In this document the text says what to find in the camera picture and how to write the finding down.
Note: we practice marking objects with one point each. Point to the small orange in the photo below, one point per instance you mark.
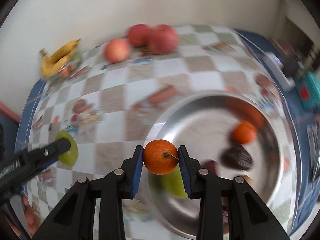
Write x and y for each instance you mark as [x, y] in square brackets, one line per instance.
[244, 133]

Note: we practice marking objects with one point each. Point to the black power adapter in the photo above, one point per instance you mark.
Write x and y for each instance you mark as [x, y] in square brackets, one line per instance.
[291, 66]

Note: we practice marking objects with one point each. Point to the yellow banana bunch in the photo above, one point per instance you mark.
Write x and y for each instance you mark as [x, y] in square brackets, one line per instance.
[51, 64]

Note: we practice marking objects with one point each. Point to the steel round basin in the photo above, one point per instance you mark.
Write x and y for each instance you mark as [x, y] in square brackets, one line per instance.
[203, 123]

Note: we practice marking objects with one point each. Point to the dark red date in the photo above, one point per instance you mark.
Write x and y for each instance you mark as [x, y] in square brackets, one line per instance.
[237, 157]

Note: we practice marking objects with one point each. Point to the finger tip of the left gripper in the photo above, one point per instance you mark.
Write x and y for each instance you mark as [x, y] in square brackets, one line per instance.
[25, 165]

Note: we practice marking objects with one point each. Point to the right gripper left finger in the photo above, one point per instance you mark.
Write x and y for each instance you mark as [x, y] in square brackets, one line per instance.
[73, 216]

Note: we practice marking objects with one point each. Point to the red apple middle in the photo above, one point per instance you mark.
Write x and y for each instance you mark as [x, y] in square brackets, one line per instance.
[138, 35]

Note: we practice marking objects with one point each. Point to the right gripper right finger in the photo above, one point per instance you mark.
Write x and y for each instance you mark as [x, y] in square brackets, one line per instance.
[248, 216]

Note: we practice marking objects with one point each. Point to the dark date in basin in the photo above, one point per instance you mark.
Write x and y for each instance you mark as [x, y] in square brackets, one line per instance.
[210, 165]

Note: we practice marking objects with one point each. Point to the white power strip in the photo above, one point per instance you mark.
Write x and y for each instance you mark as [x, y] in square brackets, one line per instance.
[276, 67]

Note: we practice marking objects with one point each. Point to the orange with stem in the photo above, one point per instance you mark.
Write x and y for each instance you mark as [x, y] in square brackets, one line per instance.
[160, 157]

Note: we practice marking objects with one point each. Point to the teal box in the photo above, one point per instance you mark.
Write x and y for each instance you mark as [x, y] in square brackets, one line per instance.
[308, 92]

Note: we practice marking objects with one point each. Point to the red apple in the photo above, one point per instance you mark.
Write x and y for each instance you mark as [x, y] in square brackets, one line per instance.
[162, 39]
[138, 35]

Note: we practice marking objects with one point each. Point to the small brown longan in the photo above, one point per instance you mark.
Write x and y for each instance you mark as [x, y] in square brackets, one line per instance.
[247, 179]

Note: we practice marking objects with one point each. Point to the pinkish apple left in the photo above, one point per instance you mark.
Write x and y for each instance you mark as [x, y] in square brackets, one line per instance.
[117, 50]

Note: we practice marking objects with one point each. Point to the red apple right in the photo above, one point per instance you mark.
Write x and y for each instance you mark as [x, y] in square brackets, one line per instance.
[162, 39]

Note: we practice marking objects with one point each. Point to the checkered printed tablecloth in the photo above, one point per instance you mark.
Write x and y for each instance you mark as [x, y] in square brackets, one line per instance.
[112, 107]

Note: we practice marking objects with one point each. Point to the green jujube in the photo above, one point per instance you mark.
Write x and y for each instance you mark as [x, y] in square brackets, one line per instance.
[70, 157]
[167, 185]

